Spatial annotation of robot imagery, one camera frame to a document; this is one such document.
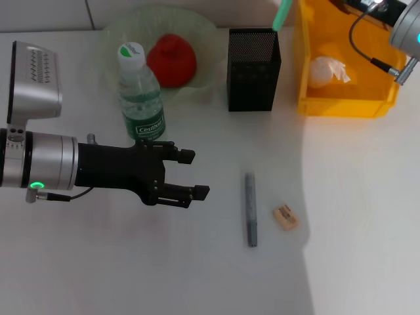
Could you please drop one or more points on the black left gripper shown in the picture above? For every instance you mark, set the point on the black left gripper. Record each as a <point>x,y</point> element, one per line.
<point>121,167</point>

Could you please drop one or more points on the yellow plastic bin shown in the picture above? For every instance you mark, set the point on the yellow plastic bin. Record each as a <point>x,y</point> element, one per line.
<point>361,98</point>

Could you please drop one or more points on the clear green-label water bottle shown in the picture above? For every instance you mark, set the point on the clear green-label water bottle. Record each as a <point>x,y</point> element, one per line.
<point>142,98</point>

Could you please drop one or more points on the white plastic wrap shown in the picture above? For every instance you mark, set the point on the white plastic wrap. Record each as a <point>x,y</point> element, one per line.
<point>323,72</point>

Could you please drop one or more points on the translucent green fruit plate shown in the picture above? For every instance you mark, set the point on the translucent green fruit plate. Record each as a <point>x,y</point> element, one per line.
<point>203,49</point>

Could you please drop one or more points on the grey pen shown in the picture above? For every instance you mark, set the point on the grey pen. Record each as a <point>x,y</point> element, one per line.
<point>251,210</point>

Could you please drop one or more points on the green utility knife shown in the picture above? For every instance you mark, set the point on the green utility knife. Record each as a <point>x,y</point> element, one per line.
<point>282,14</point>

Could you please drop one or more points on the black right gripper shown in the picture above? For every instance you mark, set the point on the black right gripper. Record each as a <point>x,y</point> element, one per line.
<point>390,11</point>

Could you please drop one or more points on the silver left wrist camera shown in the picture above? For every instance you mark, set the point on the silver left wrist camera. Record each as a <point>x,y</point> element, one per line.
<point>36,85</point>

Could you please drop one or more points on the red-orange fruit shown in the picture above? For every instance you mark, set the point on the red-orange fruit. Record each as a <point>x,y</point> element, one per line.
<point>172,60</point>

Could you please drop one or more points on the beige eraser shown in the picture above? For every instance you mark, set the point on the beige eraser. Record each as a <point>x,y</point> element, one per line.
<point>286,217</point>

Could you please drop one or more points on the black mesh pen holder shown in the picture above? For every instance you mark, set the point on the black mesh pen holder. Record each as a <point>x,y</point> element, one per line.
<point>254,72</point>

